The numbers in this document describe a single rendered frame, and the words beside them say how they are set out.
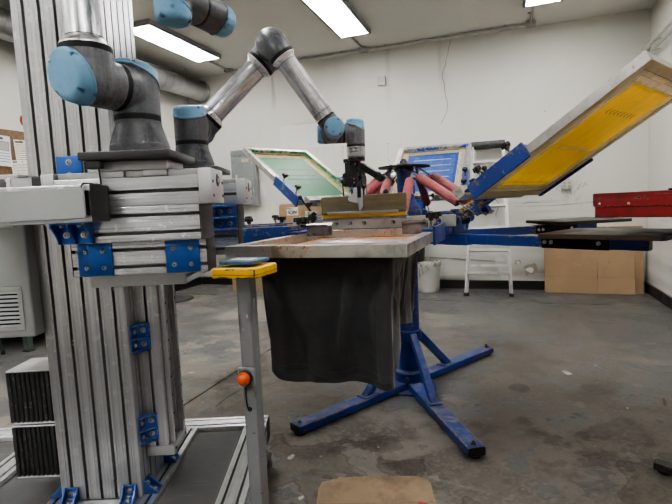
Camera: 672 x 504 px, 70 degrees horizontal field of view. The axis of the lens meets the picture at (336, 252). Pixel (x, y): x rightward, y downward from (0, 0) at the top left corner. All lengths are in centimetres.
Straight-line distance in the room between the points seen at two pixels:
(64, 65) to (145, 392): 97
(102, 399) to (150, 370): 15
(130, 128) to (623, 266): 545
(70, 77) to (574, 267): 545
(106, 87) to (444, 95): 522
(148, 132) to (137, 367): 73
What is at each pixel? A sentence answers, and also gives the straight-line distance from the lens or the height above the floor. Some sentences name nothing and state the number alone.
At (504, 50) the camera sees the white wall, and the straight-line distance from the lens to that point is 625.
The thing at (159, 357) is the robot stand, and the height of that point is 65.
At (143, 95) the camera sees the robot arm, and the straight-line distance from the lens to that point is 135.
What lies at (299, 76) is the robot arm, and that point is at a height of 157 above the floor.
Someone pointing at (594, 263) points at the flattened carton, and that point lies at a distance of 604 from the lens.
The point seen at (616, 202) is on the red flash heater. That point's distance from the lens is 198.
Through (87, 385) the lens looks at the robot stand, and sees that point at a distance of 168.
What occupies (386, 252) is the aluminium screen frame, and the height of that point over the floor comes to 97.
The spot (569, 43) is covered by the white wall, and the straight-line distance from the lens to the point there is 628.
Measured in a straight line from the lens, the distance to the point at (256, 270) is 124.
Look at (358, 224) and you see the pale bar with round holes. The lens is 221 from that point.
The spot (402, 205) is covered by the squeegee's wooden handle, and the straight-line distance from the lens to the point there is 190.
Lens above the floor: 111
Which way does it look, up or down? 6 degrees down
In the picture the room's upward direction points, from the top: 3 degrees counter-clockwise
